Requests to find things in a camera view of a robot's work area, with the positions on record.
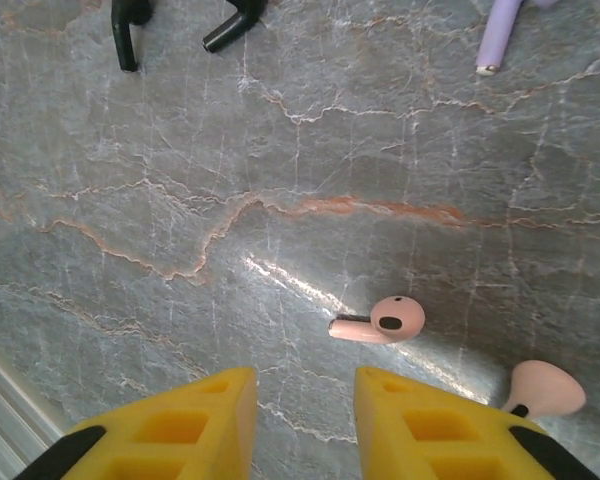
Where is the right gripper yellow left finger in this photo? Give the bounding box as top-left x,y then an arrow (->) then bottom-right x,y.
14,367 -> 259,480

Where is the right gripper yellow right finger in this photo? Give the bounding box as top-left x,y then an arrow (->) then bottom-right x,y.
354,366 -> 600,480

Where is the pink wireless earbud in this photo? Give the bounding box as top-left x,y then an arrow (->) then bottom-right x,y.
328,295 -> 426,345
499,359 -> 587,419

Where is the purple wireless earbud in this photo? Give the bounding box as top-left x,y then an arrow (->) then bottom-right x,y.
475,0 -> 561,77

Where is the wide aluminium base rail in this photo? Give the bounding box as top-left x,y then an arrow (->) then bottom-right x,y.
0,344 -> 64,480

